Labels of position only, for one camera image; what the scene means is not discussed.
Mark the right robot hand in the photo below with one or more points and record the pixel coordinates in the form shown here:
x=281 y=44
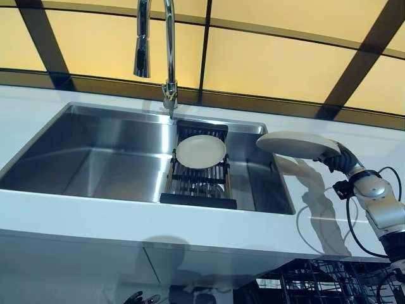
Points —
x=343 y=160

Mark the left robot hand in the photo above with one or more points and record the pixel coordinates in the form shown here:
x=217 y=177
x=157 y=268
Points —
x=136 y=299

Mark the cream round plate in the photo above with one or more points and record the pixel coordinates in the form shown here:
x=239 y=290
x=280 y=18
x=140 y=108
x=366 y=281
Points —
x=294 y=144
x=201 y=152

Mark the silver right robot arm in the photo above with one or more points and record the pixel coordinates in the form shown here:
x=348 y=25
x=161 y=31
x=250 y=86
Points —
x=379 y=202

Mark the dark right robot leg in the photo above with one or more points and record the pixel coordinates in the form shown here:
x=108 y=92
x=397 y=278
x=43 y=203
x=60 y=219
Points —
x=204 y=298

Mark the black roll-up drying rack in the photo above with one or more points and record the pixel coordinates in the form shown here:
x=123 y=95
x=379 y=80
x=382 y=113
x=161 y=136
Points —
x=196 y=180

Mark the stainless steel sink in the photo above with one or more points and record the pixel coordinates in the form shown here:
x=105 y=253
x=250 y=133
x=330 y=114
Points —
x=95 y=152

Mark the chrome gooseneck faucet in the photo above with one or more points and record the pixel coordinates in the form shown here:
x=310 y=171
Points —
x=171 y=47

